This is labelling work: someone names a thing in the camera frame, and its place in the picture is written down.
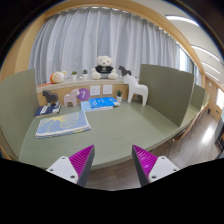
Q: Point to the purple round number sign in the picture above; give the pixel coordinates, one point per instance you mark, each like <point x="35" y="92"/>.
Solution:
<point x="84" y="94"/>

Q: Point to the blue book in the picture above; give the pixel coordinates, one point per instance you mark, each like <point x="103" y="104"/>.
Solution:
<point x="103" y="102"/>

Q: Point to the grey curtain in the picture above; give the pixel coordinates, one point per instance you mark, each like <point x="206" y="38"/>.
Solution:
<point x="73" y="40"/>

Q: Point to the white wall socket left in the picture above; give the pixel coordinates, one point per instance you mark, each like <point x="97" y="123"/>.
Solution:
<point x="95" y="90"/>

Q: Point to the green left divider panel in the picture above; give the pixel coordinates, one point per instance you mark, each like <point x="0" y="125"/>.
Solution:
<point x="18" y="104"/>

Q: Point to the white wall socket right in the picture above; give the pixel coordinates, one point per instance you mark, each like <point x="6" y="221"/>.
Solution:
<point x="107" y="89"/>

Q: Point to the dark navy book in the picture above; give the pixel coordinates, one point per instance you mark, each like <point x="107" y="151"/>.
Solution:
<point x="47" y="110"/>

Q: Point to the white wooden horse figure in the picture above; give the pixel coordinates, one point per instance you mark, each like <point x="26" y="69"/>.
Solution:
<point x="136" y="88"/>

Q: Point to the wooden chair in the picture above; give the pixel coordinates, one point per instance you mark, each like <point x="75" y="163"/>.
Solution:
<point x="184" y="132"/>

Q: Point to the folded blue patterned towel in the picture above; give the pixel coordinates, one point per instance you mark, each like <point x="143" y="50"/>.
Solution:
<point x="71" y="123"/>

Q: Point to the white teddy bear black shirt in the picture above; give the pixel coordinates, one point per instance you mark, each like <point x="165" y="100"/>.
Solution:
<point x="104" y="69"/>

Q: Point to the dark grey horse figure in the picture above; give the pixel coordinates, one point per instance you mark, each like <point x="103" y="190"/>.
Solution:
<point x="50" y="97"/>

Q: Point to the white wall socket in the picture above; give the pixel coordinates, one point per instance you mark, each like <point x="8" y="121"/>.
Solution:
<point x="107" y="89"/>
<point x="95" y="90"/>

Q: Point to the small potted plant right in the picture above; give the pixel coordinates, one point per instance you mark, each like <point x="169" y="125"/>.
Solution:
<point x="85" y="74"/>

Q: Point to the small potted plant left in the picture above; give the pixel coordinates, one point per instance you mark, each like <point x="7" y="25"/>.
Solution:
<point x="74" y="75"/>

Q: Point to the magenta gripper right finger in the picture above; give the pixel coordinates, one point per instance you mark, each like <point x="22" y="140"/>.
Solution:
<point x="149" y="167"/>

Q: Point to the pink wooden horse figure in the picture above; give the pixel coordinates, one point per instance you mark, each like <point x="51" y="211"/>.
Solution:
<point x="71" y="98"/>

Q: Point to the small potted plant on desk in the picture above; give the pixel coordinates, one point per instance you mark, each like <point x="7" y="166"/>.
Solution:
<point x="119" y="96"/>

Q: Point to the green right divider panel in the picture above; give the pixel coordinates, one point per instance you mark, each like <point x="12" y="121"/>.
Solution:
<point x="170" y="90"/>

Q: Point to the green divider panel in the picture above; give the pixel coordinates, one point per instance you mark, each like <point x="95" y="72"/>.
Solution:
<point x="170" y="90"/>
<point x="18" y="104"/>

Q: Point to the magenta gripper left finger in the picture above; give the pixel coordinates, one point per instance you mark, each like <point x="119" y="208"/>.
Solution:
<point x="75" y="168"/>

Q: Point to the small dark horse on shelf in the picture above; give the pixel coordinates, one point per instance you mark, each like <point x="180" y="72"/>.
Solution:
<point x="124" y="71"/>

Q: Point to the round orange white plush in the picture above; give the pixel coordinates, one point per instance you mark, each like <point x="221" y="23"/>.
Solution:
<point x="58" y="77"/>

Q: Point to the light blue book underneath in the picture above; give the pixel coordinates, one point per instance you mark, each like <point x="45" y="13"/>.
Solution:
<point x="85" y="106"/>

